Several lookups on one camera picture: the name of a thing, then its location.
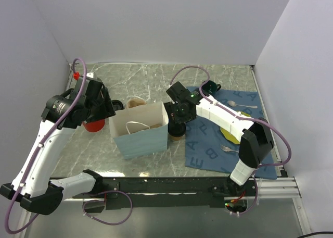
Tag dark green mug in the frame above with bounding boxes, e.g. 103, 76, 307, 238
201, 80, 221, 96

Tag stacked brown pulp carriers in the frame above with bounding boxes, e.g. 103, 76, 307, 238
126, 98, 147, 108

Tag light blue paper bag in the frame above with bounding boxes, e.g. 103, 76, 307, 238
109, 102, 169, 159

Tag silver fork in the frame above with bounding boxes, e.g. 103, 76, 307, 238
220, 145, 239, 153

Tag black coffee cup lid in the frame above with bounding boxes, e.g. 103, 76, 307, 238
111, 100, 124, 111
168, 123, 186, 137

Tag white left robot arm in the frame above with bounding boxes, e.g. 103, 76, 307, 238
16, 77, 116, 215

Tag green polka dot plate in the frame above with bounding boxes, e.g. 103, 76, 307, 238
220, 111, 251, 145

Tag blue letter print cloth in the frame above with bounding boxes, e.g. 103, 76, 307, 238
185, 89, 264, 173

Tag silver spoon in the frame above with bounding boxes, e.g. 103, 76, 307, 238
227, 101, 258, 109

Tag red cup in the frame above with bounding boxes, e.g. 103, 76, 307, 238
82, 119, 105, 133

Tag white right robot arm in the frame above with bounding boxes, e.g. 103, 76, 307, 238
166, 80, 274, 196

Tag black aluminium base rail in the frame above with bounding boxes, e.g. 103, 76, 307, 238
62, 176, 302, 210

